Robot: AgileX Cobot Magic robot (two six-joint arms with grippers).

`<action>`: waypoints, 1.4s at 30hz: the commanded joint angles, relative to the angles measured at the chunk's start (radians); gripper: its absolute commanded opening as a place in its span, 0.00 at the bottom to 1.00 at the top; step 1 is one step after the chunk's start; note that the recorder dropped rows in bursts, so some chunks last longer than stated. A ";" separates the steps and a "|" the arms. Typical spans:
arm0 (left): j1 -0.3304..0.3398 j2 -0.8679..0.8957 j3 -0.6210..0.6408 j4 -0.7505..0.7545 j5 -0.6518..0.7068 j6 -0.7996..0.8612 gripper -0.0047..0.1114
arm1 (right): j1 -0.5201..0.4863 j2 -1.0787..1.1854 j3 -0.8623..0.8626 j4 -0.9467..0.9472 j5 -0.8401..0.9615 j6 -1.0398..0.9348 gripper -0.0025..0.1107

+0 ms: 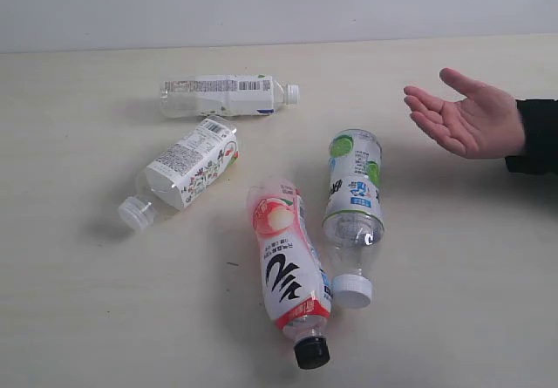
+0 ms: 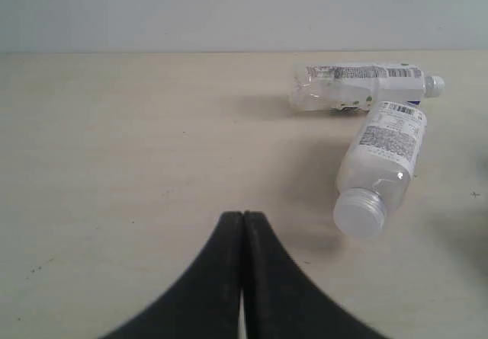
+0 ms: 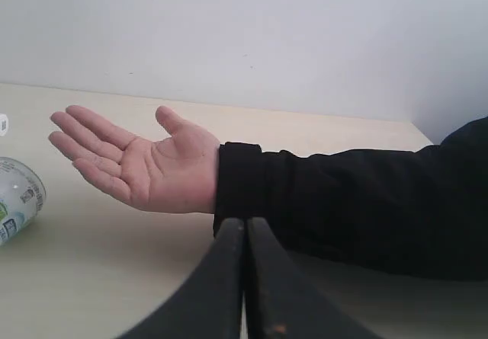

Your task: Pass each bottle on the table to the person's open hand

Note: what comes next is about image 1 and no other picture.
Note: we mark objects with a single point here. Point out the bare open human hand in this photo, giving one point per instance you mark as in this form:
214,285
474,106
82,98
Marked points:
485,124

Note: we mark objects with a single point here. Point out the lime label bottle white cap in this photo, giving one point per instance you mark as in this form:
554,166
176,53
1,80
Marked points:
353,222

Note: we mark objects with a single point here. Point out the peach label bottle black cap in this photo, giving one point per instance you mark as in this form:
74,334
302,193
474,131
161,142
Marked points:
296,290

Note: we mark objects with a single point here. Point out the clear bottle white barcode label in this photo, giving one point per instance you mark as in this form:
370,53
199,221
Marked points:
226,96

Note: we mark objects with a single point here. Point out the square bottle floral label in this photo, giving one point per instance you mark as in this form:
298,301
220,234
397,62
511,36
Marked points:
180,174

